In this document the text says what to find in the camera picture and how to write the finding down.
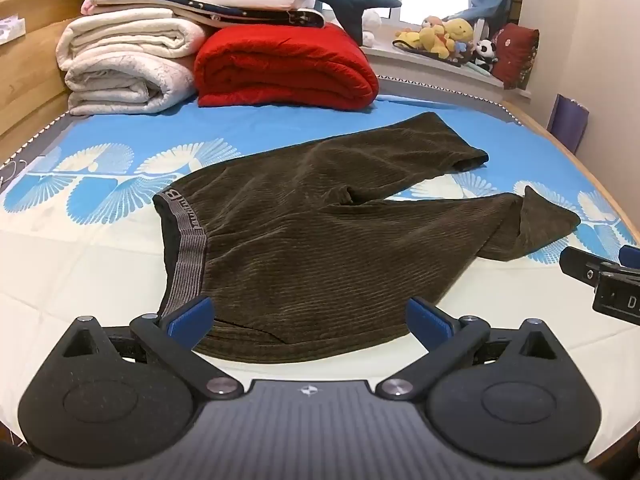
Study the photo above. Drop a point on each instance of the panda plush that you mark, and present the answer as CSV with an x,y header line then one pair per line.
x,y
485,55

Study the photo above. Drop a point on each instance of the navy trimmed white blanket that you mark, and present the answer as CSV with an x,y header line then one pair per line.
x,y
260,14

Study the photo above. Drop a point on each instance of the purple bag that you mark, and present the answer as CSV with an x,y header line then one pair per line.
x,y
567,122

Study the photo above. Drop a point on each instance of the red cushion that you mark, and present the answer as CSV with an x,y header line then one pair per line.
x,y
517,55

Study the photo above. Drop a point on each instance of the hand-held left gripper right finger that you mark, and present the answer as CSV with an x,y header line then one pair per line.
x,y
429,319

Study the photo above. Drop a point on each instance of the cream folded blanket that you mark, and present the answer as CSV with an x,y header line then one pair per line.
x,y
125,35

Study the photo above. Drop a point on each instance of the wooden bed rail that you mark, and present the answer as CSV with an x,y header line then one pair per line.
x,y
575,170

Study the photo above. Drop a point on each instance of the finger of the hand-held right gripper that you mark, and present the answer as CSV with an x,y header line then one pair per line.
x,y
631,255
580,265

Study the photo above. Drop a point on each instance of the wooden headboard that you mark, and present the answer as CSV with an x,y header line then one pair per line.
x,y
30,75

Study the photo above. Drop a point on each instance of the red folded quilt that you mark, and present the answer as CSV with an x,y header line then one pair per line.
x,y
285,67

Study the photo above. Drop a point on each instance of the blue printed bedsheet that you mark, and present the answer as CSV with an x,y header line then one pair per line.
x,y
90,260

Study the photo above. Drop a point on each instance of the white folded quilt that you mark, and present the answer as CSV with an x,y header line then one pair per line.
x,y
125,85

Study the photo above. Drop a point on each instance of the white plush toy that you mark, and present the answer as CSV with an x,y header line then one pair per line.
x,y
371,27

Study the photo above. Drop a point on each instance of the yellow bear plush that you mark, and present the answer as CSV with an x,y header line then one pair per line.
x,y
431,39
459,32

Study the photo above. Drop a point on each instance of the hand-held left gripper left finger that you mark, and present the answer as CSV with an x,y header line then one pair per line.
x,y
191,319

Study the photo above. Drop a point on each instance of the windowsill ledge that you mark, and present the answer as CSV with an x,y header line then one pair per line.
x,y
425,72

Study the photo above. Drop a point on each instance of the tissue pack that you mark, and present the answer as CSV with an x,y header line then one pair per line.
x,y
11,29

